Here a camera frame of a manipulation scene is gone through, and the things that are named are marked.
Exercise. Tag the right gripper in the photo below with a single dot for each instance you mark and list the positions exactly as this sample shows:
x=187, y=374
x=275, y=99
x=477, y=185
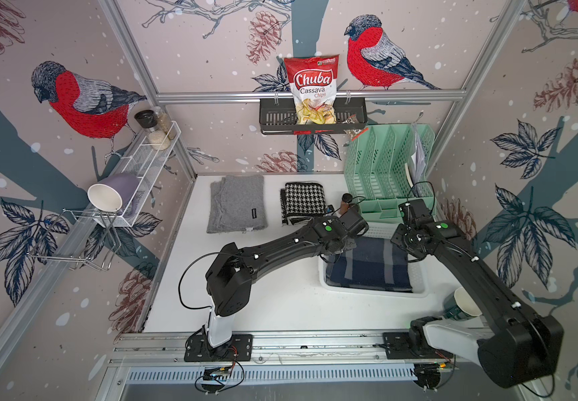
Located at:
x=395, y=239

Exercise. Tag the green desk file organizer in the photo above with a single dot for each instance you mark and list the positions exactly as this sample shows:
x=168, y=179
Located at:
x=379, y=170

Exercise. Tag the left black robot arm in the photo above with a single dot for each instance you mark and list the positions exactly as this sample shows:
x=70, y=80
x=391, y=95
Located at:
x=232, y=274

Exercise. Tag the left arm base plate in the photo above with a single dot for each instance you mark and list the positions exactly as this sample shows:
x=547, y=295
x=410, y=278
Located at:
x=197, y=349

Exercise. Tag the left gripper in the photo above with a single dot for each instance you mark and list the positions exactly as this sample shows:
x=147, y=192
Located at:
x=352, y=244

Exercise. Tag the papers in organizer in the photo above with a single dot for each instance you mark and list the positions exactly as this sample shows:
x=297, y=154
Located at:
x=417, y=164

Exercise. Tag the black lid spice jar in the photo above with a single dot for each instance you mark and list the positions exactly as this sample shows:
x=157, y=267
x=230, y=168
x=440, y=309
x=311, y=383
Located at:
x=157, y=138

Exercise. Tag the orange spice bottle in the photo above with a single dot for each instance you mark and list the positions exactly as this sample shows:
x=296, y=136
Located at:
x=346, y=201

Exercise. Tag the houndstooth folded scarf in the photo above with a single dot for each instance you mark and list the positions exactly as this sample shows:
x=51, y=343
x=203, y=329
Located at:
x=300, y=201

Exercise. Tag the Chuba cassava chips bag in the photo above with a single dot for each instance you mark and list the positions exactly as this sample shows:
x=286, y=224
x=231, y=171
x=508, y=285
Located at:
x=313, y=83

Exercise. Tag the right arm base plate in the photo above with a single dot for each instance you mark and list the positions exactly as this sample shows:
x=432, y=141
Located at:
x=399, y=345

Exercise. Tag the white plastic basket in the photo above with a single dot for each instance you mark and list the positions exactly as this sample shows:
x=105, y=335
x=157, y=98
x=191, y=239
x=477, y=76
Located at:
x=417, y=277

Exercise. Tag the navy plaid scarf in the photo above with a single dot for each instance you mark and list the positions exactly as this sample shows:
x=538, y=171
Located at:
x=375, y=264

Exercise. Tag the black wall shelf basket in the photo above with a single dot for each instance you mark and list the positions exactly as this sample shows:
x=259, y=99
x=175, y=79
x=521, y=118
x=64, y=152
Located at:
x=279, y=117

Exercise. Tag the grey scarf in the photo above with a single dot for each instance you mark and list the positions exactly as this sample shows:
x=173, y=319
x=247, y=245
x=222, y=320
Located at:
x=237, y=204

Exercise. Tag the wire cup holder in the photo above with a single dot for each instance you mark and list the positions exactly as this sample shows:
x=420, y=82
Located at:
x=86, y=238

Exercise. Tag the glass jar on shelf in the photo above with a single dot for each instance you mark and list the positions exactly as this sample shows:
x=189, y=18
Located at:
x=164, y=122

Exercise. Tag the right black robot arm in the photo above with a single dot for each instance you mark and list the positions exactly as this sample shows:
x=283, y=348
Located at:
x=519, y=345

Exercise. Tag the green mug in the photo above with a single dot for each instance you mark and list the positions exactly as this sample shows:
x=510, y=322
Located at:
x=459, y=306

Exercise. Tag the purple cup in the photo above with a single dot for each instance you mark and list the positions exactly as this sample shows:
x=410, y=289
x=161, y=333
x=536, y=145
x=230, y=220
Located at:
x=114, y=192

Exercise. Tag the white wire wall shelf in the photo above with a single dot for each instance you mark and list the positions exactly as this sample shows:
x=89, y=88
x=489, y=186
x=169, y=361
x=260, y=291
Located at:
x=146, y=163

